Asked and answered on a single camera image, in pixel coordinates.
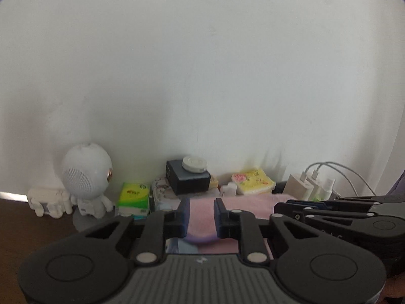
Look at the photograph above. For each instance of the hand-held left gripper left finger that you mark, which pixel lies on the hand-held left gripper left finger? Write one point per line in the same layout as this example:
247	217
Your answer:
185	220

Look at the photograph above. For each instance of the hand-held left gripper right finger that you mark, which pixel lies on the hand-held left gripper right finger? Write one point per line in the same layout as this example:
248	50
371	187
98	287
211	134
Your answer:
218	220

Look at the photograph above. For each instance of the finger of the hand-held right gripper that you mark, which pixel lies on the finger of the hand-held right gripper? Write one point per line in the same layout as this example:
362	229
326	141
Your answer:
354	200
291	210

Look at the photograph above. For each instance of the pink and blue mesh shirt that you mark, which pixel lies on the pink and blue mesh shirt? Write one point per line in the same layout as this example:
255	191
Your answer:
202	217

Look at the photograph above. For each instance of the white charger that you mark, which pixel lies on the white charger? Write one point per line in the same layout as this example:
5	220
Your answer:
317	185
330	189
300	186

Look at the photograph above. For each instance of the small white bottle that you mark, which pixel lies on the small white bottle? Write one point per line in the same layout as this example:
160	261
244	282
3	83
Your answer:
228	190

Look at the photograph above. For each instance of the floral printed tin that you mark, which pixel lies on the floral printed tin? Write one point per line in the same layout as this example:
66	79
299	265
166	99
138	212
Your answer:
163	196

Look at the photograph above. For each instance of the small yellow pack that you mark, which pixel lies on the small yellow pack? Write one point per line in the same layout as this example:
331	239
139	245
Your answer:
214	182

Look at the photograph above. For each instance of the black box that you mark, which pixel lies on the black box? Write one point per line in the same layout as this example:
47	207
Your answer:
189	182

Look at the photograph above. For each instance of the yellow tissue pack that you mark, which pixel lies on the yellow tissue pack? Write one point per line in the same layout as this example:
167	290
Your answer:
253	182

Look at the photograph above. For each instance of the purple cloth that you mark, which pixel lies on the purple cloth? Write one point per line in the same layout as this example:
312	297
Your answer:
399	183

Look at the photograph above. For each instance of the green tissue pack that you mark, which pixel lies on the green tissue pack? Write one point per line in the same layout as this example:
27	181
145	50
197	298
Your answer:
133	198

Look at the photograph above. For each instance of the white round lid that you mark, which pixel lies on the white round lid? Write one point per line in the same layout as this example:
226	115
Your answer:
194	163

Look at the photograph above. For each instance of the white robot-shaped speaker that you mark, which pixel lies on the white robot-shaped speaker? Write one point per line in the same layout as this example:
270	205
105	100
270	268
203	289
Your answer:
84	174

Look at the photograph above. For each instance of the white toy figure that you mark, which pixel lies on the white toy figure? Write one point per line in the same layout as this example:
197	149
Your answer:
47	201

